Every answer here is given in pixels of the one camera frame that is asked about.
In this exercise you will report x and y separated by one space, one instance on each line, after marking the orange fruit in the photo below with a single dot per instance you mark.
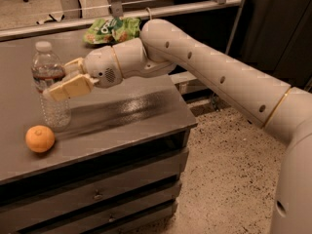
40 138

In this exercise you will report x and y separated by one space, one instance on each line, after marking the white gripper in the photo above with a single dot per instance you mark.
99 65

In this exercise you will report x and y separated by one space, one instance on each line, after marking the grey drawer cabinet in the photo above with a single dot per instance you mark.
69 190

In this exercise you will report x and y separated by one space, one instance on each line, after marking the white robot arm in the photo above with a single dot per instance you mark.
281 110

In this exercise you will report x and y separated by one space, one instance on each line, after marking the clear plastic water bottle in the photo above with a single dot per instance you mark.
47 72

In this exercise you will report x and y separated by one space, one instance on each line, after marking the dark cabinet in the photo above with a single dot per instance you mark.
275 36

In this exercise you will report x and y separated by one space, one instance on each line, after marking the green chip bag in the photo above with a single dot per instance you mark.
111 31

